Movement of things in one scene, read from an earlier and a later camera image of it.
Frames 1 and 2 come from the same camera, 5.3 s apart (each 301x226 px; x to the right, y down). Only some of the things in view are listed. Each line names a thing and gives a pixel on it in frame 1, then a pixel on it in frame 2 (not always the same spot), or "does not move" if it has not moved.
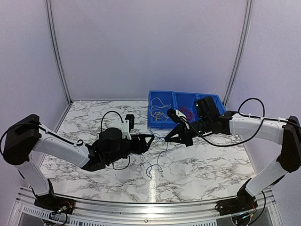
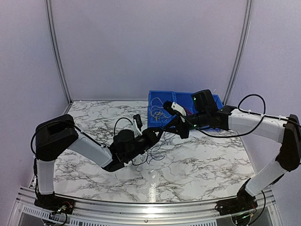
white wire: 156,111 does not move
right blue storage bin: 220,107 does not move
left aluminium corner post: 59,61 does not move
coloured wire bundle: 149,167 → 151,154
